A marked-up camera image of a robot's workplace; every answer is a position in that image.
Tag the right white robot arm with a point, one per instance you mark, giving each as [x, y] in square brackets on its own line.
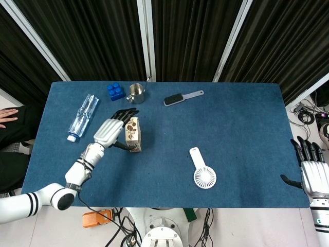
[320, 221]

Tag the person in black clothes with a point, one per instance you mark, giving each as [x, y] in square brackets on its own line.
[15, 144]

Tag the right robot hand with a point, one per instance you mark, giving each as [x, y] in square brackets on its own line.
[312, 172]

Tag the grey brush with black bristles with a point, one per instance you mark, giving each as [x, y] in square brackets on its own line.
[177, 98]

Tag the white handheld fan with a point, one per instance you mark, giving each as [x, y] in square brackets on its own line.
[203, 172]

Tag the person's hand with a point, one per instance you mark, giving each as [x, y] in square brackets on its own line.
[7, 117]

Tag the dark green rectangular block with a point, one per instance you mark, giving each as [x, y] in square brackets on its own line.
[190, 214]

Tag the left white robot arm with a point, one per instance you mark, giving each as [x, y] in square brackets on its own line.
[59, 185]

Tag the orange device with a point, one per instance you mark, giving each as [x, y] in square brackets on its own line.
[96, 218]

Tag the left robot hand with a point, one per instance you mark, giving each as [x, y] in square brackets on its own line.
[113, 127]

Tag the blue toy building block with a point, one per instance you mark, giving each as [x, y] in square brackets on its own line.
[115, 92]

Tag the stainless steel long-spout pitcher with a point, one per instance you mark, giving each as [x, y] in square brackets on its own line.
[136, 94]

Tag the blue table cloth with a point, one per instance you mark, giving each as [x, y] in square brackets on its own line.
[205, 133]

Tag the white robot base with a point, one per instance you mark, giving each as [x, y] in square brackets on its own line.
[164, 229]

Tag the biscuit box with red print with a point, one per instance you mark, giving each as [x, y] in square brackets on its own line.
[133, 135]

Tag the clear plastic water bottle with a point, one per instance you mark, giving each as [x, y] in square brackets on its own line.
[83, 117]

